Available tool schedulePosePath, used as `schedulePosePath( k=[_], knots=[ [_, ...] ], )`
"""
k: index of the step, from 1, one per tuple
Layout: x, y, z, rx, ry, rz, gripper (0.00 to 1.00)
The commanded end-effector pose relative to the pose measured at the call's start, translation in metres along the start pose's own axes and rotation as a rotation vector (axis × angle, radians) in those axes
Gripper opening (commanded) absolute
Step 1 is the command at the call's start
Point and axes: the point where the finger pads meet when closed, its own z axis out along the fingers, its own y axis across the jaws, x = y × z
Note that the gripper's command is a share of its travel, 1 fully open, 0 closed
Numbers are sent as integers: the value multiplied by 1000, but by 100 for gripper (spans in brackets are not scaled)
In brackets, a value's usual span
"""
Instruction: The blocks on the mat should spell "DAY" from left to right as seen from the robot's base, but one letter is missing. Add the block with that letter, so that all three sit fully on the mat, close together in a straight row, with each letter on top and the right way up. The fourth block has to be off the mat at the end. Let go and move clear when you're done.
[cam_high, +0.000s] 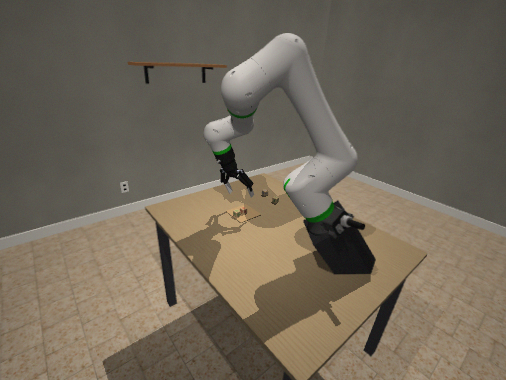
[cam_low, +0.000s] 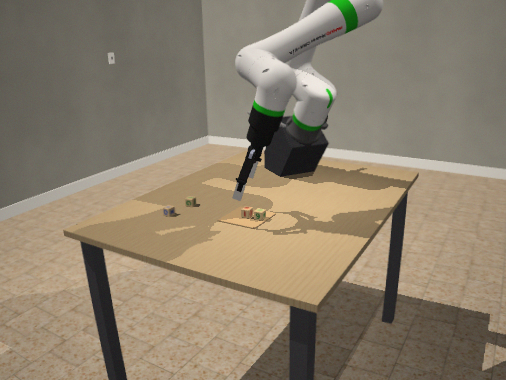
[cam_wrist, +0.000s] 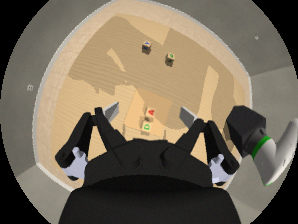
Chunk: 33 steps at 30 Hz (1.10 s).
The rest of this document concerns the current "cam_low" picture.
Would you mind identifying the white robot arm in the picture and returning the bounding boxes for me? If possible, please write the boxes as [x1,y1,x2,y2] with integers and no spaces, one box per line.
[235,0,383,144]

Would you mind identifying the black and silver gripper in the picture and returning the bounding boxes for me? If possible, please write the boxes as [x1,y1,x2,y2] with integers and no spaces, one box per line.
[232,125,274,201]

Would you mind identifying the tan flat mat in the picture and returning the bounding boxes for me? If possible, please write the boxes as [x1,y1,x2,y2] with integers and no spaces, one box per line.
[218,206,276,229]

